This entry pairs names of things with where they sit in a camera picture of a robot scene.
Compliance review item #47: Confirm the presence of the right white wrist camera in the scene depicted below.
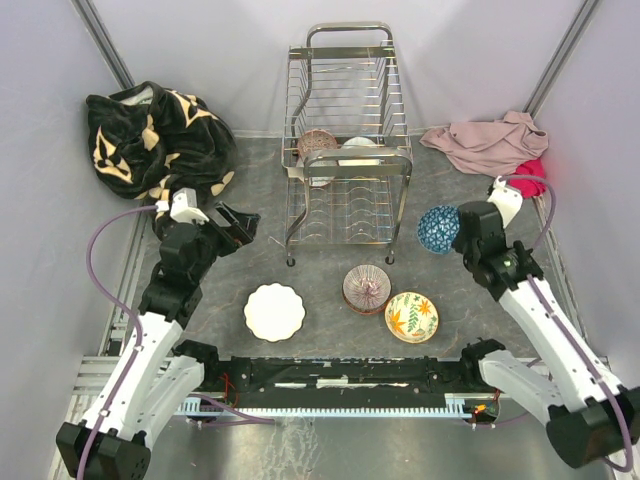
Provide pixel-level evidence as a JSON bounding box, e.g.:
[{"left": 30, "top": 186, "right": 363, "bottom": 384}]
[{"left": 487, "top": 177, "right": 523, "bottom": 228}]

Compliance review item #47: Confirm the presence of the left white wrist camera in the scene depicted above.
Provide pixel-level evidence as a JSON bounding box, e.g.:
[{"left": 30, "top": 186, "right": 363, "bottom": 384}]
[{"left": 155, "top": 188, "right": 209, "bottom": 225}]

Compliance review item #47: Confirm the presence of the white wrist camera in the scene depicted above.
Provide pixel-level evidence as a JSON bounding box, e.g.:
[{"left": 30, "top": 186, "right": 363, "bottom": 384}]
[
  {"left": 155, "top": 188, "right": 209, "bottom": 225},
  {"left": 487, "top": 177, "right": 523, "bottom": 228}
]

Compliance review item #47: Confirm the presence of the white scalloped bowl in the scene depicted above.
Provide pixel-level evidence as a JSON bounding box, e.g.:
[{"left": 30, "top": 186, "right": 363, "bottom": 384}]
[{"left": 243, "top": 283, "right": 306, "bottom": 343}]

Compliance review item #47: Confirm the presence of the stainless steel dish rack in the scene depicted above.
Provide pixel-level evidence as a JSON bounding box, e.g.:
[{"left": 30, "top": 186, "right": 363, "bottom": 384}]
[{"left": 281, "top": 21, "right": 413, "bottom": 266}]

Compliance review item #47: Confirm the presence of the purple cable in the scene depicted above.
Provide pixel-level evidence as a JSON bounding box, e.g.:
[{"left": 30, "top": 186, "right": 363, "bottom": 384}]
[
  {"left": 469, "top": 174, "right": 634, "bottom": 472},
  {"left": 74, "top": 205, "right": 276, "bottom": 479}
]

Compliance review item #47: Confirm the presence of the red patterned bowl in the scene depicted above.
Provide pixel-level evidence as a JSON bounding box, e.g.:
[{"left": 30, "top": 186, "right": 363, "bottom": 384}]
[{"left": 297, "top": 129, "right": 338, "bottom": 158}]

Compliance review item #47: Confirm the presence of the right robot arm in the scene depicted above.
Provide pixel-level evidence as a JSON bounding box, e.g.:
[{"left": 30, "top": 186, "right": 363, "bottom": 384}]
[{"left": 453, "top": 201, "right": 639, "bottom": 473}]

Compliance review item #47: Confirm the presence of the black and cream blanket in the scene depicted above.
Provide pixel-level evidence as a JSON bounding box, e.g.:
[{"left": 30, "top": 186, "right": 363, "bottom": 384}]
[{"left": 86, "top": 81, "right": 238, "bottom": 205}]

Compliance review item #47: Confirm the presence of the blue triangle patterned bowl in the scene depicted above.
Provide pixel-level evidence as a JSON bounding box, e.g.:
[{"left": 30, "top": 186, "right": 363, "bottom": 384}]
[{"left": 417, "top": 205, "right": 459, "bottom": 254}]

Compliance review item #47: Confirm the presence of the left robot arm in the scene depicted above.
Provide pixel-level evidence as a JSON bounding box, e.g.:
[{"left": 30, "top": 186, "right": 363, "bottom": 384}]
[{"left": 56, "top": 200, "right": 261, "bottom": 479}]

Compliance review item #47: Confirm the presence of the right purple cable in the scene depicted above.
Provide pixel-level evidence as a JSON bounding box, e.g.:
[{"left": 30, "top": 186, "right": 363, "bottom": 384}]
[{"left": 469, "top": 174, "right": 634, "bottom": 472}]

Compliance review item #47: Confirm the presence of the aluminium frame rail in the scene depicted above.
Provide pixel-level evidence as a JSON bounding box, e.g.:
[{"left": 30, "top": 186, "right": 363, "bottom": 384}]
[{"left": 47, "top": 324, "right": 640, "bottom": 480}]

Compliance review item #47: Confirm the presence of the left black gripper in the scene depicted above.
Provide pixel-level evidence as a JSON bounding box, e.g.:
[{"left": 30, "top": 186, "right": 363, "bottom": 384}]
[{"left": 190, "top": 201, "right": 260, "bottom": 282}]

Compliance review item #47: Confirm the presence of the yellow floral bowl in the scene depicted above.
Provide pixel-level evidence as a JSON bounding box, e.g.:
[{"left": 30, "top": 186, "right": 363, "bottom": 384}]
[{"left": 384, "top": 291, "right": 440, "bottom": 344}]

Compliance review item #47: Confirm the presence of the magenta cloth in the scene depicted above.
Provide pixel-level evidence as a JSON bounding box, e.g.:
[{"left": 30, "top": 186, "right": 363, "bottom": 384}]
[{"left": 508, "top": 158, "right": 547, "bottom": 199}]

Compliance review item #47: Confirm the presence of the dusty pink cloth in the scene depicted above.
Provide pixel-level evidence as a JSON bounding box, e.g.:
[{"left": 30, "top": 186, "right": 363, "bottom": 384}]
[{"left": 420, "top": 111, "right": 549, "bottom": 177}]

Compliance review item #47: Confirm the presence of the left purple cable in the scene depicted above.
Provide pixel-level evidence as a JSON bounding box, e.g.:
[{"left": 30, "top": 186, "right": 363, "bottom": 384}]
[{"left": 74, "top": 205, "right": 276, "bottom": 479}]

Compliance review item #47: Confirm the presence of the plain white bowl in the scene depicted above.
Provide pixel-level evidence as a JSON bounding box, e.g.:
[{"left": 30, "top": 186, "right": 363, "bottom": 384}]
[{"left": 342, "top": 136, "right": 377, "bottom": 148}]

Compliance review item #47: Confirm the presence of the light blue cable duct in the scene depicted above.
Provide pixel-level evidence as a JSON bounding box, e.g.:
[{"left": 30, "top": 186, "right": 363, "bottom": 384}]
[{"left": 175, "top": 395, "right": 499, "bottom": 420}]

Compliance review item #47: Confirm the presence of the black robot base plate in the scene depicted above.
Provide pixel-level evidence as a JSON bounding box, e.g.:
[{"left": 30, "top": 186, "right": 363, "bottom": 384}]
[{"left": 195, "top": 357, "right": 494, "bottom": 407}]

